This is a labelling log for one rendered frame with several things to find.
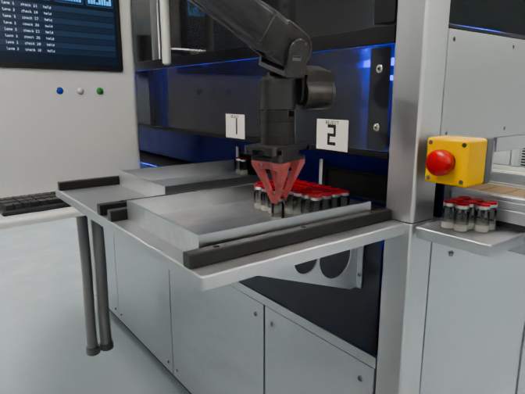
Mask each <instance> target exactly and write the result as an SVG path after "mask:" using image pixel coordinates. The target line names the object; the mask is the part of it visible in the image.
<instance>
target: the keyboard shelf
mask: <svg viewBox="0 0 525 394"><path fill-rule="evenodd" d="M80 216H85V215H84V214H82V213H81V212H80V211H78V210H76V209H75V208H73V207H72V206H69V207H64V208H58V209H53V210H43V211H38V212H33V213H23V214H17V215H12V216H7V217H4V216H2V215H1V214H0V229H6V228H11V227H19V226H24V225H29V224H38V223H43V222H48V221H53V220H61V219H66V218H71V217H80Z"/></svg>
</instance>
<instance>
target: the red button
mask: <svg viewBox="0 0 525 394"><path fill-rule="evenodd" d="M454 164H455V161H454V158H453V156H452V154H451V153H450V152H449V151H447V150H445V149H439V150H434V151H432V152H431V153H430V154H429V155H428V156H427V159H426V167H427V170H428V171H429V172H430V173H431V174H433V175H434V176H444V175H447V174H449V173H450V172H451V171H452V169H453V167H454Z"/></svg>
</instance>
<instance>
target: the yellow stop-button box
mask: <svg viewBox="0 0 525 394"><path fill-rule="evenodd" d="M493 143H494V139H493V138H486V137H475V136H464V135H446V136H437V137H430V138H428V143H427V156H428V155H429V154H430V153H431V152H432V151H434V150H439V149H445V150H447V151H449V152H450V153H451V154H452V156H453V158H454V161H455V164H454V167H453V169H452V171H451V172H450V173H449V174H447V175H444V176H434V175H433V174H431V173H430V172H429V171H428V170H427V167H426V173H425V180H426V181H428V182H433V183H438V184H447V185H452V186H457V187H462V188H466V187H470V186H474V185H478V184H486V183H489V180H490V172H491V158H492V150H493Z"/></svg>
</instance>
